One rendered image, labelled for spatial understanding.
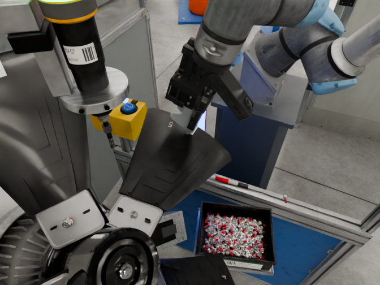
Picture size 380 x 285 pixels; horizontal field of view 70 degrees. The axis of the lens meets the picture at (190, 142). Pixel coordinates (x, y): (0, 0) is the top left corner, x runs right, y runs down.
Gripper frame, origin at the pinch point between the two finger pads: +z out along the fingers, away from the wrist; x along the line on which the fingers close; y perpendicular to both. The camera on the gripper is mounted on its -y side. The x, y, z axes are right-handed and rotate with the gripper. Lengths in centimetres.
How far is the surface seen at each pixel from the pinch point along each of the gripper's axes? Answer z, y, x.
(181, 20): 150, 99, -311
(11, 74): -14.0, 25.5, 19.3
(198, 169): 0.9, -5.3, 7.8
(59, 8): -32.6, 11.3, 24.7
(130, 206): 2.6, 2.8, 21.1
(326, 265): 44, -66, -12
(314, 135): 98, -86, -148
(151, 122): 1.9, 8.9, 1.9
